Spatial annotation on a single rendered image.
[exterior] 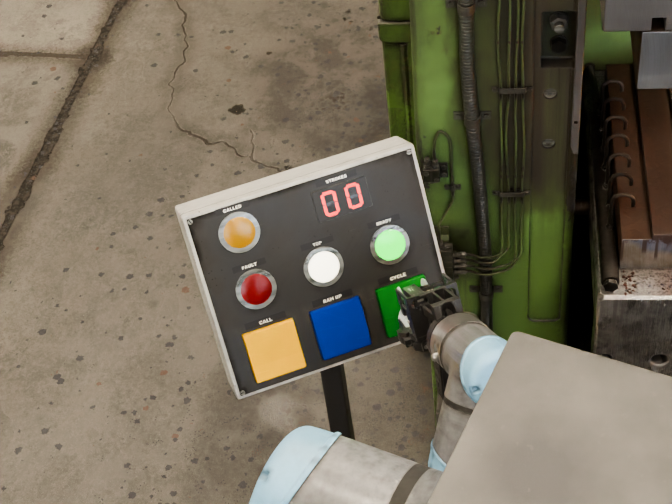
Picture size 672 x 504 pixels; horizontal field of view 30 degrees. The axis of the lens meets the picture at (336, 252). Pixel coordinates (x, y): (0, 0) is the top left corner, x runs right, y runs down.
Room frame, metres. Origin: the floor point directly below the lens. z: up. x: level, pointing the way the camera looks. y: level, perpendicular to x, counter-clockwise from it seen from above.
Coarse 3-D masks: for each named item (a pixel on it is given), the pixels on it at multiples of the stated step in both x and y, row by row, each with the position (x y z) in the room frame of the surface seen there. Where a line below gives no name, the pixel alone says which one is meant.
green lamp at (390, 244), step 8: (384, 232) 1.23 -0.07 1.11; (392, 232) 1.23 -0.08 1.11; (376, 240) 1.23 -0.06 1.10; (384, 240) 1.23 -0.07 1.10; (392, 240) 1.23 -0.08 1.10; (400, 240) 1.23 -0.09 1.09; (376, 248) 1.22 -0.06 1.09; (384, 248) 1.22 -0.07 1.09; (392, 248) 1.22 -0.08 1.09; (400, 248) 1.22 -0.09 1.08; (384, 256) 1.22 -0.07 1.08; (392, 256) 1.22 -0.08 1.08
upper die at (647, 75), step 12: (660, 24) 1.28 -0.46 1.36; (636, 36) 1.32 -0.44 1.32; (648, 36) 1.27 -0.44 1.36; (660, 36) 1.27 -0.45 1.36; (636, 48) 1.31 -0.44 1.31; (648, 48) 1.27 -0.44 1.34; (660, 48) 1.27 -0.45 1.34; (636, 60) 1.30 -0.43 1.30; (648, 60) 1.27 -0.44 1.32; (660, 60) 1.27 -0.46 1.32; (636, 72) 1.29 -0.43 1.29; (648, 72) 1.27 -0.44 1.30; (660, 72) 1.27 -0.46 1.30; (636, 84) 1.28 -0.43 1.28; (648, 84) 1.27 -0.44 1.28; (660, 84) 1.27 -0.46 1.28
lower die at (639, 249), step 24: (624, 72) 1.66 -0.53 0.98; (624, 96) 1.60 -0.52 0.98; (648, 96) 1.58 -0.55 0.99; (648, 120) 1.52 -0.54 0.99; (624, 144) 1.48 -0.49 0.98; (648, 144) 1.46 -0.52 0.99; (624, 168) 1.42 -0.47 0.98; (648, 168) 1.41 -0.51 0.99; (648, 192) 1.35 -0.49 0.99; (624, 216) 1.32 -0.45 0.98; (648, 216) 1.31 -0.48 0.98; (624, 240) 1.27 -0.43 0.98; (648, 240) 1.27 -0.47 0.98; (624, 264) 1.27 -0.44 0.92; (648, 264) 1.27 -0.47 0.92
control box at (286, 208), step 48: (384, 144) 1.34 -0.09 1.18; (240, 192) 1.27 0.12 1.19; (288, 192) 1.26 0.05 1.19; (336, 192) 1.26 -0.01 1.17; (384, 192) 1.27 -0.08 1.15; (192, 240) 1.21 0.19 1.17; (288, 240) 1.22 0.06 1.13; (336, 240) 1.22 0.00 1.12; (432, 240) 1.24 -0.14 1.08; (240, 288) 1.18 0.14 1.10; (288, 288) 1.18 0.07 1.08; (336, 288) 1.19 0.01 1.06; (240, 336) 1.14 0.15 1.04; (384, 336) 1.15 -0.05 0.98; (240, 384) 1.10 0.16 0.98
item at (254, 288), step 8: (248, 280) 1.18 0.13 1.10; (256, 280) 1.18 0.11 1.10; (264, 280) 1.18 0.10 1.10; (248, 288) 1.18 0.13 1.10; (256, 288) 1.18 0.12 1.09; (264, 288) 1.18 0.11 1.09; (248, 296) 1.17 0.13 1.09; (256, 296) 1.17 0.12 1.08; (264, 296) 1.17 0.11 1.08; (256, 304) 1.17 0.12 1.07
